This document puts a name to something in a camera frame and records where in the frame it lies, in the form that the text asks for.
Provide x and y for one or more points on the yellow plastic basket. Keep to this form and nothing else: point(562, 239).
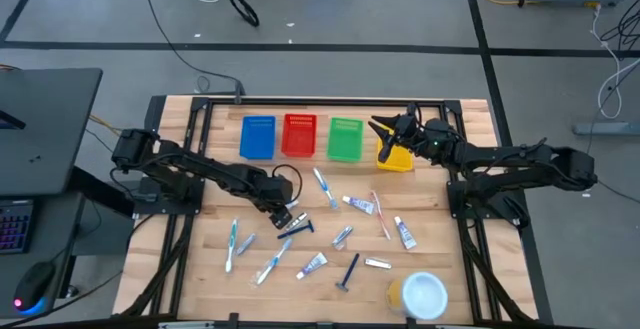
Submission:
point(398, 163)

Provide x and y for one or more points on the black side panel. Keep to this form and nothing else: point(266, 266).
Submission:
point(155, 118)

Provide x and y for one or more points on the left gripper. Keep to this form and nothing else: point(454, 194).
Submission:
point(277, 191)

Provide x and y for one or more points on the backlit black keyboard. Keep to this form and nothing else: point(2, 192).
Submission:
point(15, 226)

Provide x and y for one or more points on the green plastic basket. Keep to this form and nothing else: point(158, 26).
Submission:
point(345, 141)

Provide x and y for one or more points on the blue white toothbrush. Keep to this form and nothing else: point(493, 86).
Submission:
point(324, 185)

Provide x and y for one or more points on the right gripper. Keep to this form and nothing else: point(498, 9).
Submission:
point(407, 131)

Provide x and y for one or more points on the black raised desk panel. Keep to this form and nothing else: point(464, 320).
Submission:
point(45, 134)

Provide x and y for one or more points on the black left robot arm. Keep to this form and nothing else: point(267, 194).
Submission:
point(210, 166)

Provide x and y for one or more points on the red plastic basket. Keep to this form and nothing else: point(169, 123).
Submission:
point(299, 136)

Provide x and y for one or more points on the dark blue disposable razor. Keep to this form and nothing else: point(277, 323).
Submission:
point(349, 269)
point(297, 230)

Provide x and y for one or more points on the grey metal bar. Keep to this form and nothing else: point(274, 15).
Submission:
point(185, 325)

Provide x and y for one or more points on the jar with white lid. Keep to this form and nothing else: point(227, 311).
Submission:
point(424, 296)

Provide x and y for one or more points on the blue plastic basket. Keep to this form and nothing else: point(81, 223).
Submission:
point(257, 139)

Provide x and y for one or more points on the teal toothbrush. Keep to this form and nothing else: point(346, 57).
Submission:
point(231, 245)

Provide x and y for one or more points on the dark grey desk surface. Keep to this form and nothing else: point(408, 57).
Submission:
point(50, 229)

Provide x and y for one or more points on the black computer mouse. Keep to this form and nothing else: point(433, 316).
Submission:
point(35, 284)

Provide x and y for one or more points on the red toothbrush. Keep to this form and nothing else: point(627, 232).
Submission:
point(380, 214)

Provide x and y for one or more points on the black metal table frame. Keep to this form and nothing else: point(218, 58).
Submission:
point(325, 102)

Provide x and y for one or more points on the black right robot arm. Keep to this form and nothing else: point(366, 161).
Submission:
point(525, 161)

